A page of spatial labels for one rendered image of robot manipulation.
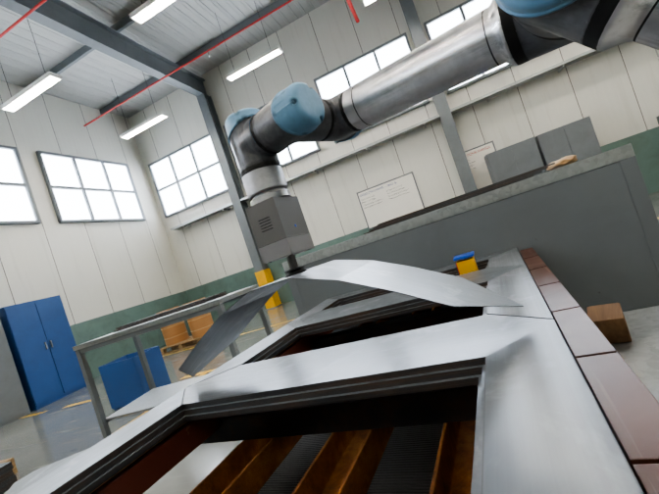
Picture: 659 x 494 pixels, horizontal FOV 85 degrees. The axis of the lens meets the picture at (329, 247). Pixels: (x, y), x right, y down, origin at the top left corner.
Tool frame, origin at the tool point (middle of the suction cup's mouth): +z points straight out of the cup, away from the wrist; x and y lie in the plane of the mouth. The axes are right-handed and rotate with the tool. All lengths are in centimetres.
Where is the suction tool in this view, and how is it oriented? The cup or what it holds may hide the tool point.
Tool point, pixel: (298, 279)
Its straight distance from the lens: 66.0
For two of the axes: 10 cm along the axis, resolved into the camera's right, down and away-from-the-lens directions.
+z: 3.2, 9.5, -0.1
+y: -4.2, 1.3, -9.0
